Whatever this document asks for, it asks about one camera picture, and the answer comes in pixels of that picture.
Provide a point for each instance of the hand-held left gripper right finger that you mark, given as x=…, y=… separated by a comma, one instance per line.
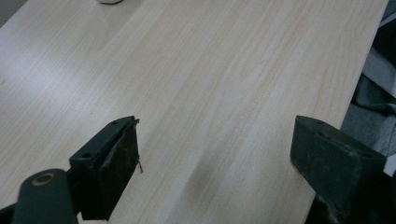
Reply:
x=330, y=161

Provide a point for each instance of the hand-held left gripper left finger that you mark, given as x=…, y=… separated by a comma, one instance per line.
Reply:
x=106, y=165

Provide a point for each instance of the white round object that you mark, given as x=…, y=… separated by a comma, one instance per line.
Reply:
x=109, y=1

